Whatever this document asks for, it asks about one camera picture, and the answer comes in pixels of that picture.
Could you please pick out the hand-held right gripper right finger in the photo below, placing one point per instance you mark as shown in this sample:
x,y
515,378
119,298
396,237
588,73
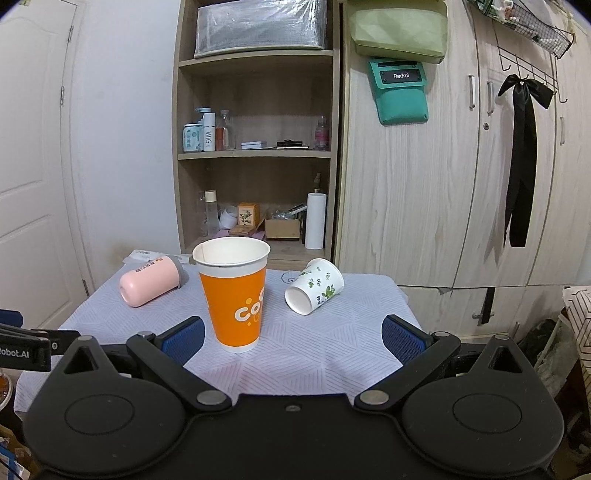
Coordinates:
x,y
400,341

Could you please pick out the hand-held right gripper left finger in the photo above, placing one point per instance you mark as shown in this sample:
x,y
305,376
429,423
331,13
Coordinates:
x,y
184,340

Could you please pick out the white floral paper cup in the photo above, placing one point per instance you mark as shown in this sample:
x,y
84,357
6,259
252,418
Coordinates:
x,y
318,284

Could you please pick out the orange paper cup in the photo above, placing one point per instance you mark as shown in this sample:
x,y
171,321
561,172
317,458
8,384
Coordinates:
x,y
233,300

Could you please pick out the pink cup with grey lid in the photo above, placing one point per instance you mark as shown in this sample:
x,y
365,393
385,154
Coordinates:
x,y
147,281

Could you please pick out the white patterned tablecloth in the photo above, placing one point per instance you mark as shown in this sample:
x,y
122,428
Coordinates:
x,y
314,341

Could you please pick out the clear bottle with white cap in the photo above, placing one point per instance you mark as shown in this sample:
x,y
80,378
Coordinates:
x,y
211,214

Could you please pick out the orange floral box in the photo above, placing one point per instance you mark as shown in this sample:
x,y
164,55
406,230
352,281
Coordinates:
x,y
248,214

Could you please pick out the dark bag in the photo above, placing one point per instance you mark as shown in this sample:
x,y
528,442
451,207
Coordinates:
x,y
542,341

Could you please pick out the white paper towel roll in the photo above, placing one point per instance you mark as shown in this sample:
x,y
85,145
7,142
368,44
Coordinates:
x,y
315,221

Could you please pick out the brown cardboard box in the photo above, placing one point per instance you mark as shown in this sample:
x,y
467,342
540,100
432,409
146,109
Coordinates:
x,y
281,229

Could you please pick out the wooden wardrobe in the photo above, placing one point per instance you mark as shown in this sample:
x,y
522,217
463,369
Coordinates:
x,y
415,194

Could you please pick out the white geometric patterned box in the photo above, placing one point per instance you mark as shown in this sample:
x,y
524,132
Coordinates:
x,y
579,318

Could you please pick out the wooden shelf unit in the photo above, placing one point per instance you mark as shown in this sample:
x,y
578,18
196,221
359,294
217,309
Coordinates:
x,y
256,170

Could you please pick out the white door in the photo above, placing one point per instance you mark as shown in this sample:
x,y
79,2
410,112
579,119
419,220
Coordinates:
x,y
32,161

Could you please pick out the light blue jar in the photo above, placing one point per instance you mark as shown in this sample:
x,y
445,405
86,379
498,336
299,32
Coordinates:
x,y
191,138

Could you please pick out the white flat box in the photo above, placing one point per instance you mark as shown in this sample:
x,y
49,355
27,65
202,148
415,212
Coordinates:
x,y
252,144

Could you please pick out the white pump bottle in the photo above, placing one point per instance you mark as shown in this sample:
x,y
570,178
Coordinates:
x,y
209,134

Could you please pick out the clear bottle with orange liquid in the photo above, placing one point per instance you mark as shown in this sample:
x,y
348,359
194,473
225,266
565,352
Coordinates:
x,y
223,134

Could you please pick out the black ribbon bow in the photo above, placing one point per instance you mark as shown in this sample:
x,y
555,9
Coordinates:
x,y
521,161

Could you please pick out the pink clear bottle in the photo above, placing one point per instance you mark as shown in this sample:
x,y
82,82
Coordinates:
x,y
322,136

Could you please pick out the black flat item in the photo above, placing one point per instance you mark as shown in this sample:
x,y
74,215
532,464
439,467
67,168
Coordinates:
x,y
292,145

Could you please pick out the teal pouch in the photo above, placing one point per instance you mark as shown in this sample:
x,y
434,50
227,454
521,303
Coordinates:
x,y
401,101

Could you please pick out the light green bag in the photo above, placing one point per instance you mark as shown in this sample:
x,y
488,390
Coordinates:
x,y
397,30

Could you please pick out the silver storage bag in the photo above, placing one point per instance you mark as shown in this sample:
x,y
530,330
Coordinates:
x,y
258,25

